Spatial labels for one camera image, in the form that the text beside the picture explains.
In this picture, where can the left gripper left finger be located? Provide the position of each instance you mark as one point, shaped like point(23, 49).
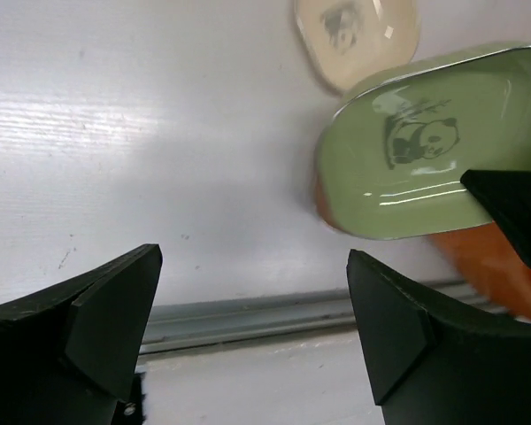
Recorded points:
point(68, 353)

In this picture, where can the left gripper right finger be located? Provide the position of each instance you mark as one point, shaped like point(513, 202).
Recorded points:
point(432, 359)

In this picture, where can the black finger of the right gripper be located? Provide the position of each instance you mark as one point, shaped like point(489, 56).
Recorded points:
point(506, 197)

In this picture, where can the orange plastic bin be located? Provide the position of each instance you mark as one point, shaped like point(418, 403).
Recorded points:
point(491, 270)

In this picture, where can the green plate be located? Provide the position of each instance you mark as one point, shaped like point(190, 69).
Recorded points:
point(389, 163)

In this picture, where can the cream plate in middle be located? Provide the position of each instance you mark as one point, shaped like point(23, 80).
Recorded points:
point(349, 40)

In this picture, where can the aluminium frame rail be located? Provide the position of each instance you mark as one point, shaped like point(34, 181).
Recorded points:
point(187, 326)

